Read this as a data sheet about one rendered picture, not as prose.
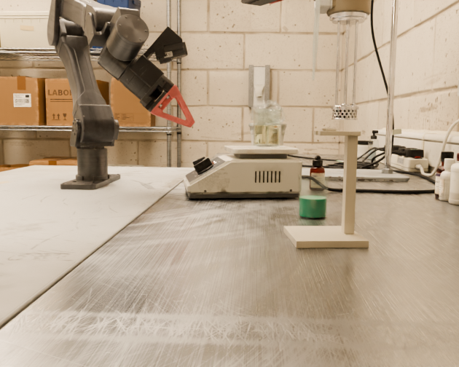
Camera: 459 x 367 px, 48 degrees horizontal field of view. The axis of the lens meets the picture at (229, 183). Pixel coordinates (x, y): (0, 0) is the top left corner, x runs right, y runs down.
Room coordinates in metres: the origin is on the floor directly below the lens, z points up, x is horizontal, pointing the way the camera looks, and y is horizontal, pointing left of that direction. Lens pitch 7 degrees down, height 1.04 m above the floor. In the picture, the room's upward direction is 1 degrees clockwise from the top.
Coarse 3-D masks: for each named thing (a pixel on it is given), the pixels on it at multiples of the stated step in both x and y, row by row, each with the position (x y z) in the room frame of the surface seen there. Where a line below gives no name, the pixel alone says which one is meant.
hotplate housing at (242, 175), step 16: (224, 160) 0.91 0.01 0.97; (240, 160) 0.89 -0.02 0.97; (256, 160) 0.89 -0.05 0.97; (272, 160) 0.90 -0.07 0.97; (288, 160) 0.90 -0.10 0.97; (208, 176) 0.88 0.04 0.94; (224, 176) 0.88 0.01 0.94; (240, 176) 0.89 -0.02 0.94; (256, 176) 0.89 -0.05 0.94; (272, 176) 0.89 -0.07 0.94; (288, 176) 0.90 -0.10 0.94; (192, 192) 0.87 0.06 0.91; (208, 192) 0.88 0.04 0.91; (224, 192) 0.89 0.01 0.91; (240, 192) 0.89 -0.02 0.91; (256, 192) 0.89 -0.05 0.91; (272, 192) 0.90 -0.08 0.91; (288, 192) 0.90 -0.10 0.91
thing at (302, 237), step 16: (352, 144) 0.58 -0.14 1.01; (352, 160) 0.59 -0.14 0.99; (352, 176) 0.59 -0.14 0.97; (352, 192) 0.59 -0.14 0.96; (352, 208) 0.59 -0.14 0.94; (352, 224) 0.59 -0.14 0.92; (304, 240) 0.55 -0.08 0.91; (320, 240) 0.55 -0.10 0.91; (336, 240) 0.55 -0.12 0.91; (352, 240) 0.55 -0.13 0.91; (368, 240) 0.55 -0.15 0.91
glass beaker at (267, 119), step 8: (256, 112) 0.94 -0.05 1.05; (264, 112) 0.93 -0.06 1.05; (272, 112) 0.93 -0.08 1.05; (280, 112) 0.94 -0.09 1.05; (256, 120) 0.93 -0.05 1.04; (264, 120) 0.93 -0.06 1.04; (272, 120) 0.93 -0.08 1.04; (280, 120) 0.94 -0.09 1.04; (256, 128) 0.93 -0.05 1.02; (264, 128) 0.93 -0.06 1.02; (272, 128) 0.93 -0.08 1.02; (280, 128) 0.94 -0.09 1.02; (256, 136) 0.93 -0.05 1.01; (264, 136) 0.93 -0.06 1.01; (272, 136) 0.93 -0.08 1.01; (280, 136) 0.95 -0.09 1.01; (256, 144) 0.93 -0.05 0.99; (264, 144) 0.93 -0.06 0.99; (272, 144) 0.93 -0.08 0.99
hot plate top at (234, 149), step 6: (228, 150) 0.94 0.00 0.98; (234, 150) 0.89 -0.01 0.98; (240, 150) 0.89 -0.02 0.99; (246, 150) 0.89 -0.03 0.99; (252, 150) 0.89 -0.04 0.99; (258, 150) 0.89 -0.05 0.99; (264, 150) 0.90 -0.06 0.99; (270, 150) 0.90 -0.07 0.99; (276, 150) 0.90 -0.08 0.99; (282, 150) 0.90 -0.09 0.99; (288, 150) 0.90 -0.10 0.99; (294, 150) 0.90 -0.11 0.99
